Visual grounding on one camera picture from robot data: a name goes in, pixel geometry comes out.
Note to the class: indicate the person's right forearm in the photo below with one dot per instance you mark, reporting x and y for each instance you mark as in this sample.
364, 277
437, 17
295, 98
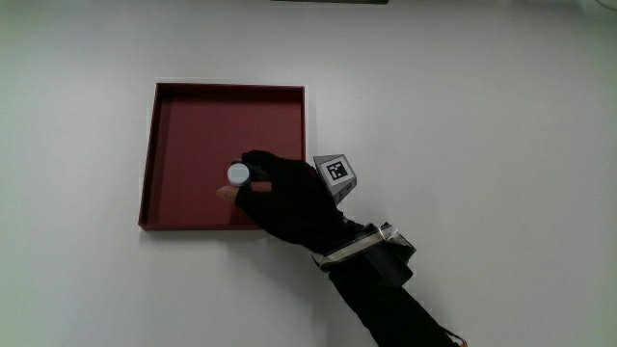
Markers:
385, 299

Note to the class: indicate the dark red square tray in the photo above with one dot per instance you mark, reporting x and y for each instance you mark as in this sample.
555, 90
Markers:
202, 144

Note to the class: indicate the person's right hand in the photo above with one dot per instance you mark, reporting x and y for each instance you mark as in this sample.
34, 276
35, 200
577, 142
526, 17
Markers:
294, 202

